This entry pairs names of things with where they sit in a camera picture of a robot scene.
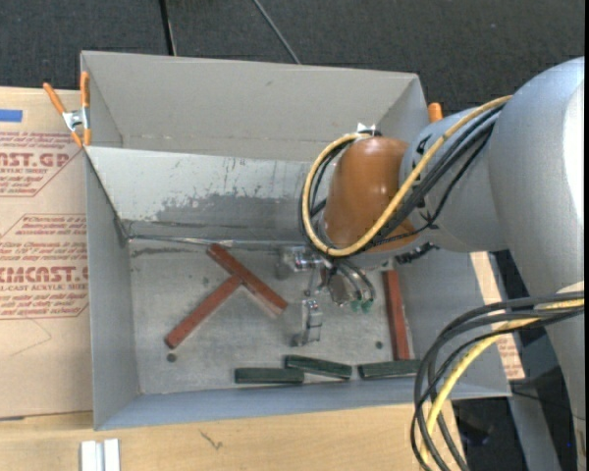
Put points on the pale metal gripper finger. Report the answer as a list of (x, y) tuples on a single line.
[(313, 323), (285, 267)]

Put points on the red-brown flat block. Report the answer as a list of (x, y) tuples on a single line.
[(203, 312), (396, 317), (248, 278)]

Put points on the dark green flat block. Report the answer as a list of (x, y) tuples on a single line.
[(319, 367), (388, 369), (269, 376)]

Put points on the grey metal bin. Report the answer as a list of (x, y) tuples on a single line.
[(201, 199)]

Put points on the brown cardboard board red print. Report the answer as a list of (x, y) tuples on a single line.
[(39, 351)]

